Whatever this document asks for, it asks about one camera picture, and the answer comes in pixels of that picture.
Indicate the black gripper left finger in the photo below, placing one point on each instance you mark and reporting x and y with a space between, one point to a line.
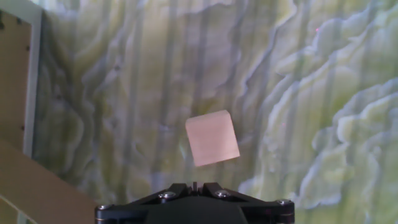
178 189

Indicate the small wooden cube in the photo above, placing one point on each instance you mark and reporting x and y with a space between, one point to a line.
213 138

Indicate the green marble pattern mat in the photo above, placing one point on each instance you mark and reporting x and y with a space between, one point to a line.
295 109

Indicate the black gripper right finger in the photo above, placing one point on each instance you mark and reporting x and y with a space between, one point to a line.
214 189

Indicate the wooden picture frame with stand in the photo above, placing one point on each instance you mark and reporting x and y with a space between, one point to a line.
15 93

